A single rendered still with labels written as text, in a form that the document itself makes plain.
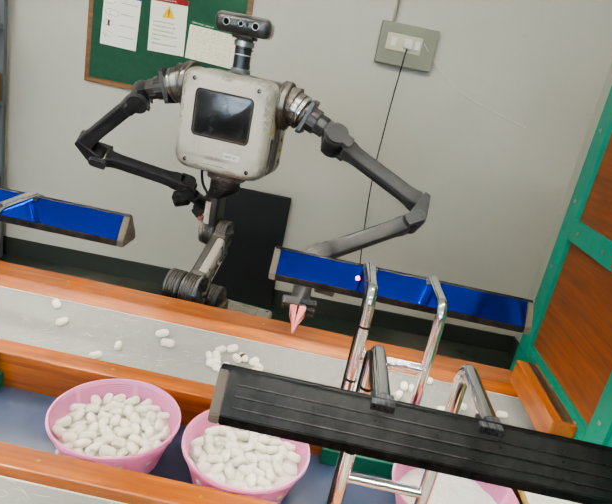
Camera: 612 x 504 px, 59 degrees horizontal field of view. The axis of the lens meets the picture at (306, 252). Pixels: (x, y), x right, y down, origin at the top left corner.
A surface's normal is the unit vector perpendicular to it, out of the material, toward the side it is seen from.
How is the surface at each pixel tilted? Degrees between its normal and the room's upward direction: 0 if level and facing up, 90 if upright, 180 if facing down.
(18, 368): 90
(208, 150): 90
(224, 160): 90
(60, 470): 0
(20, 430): 0
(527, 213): 90
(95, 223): 58
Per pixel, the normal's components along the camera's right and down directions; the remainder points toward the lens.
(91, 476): 0.19, -0.93
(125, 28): -0.04, 0.31
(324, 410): 0.04, -0.24
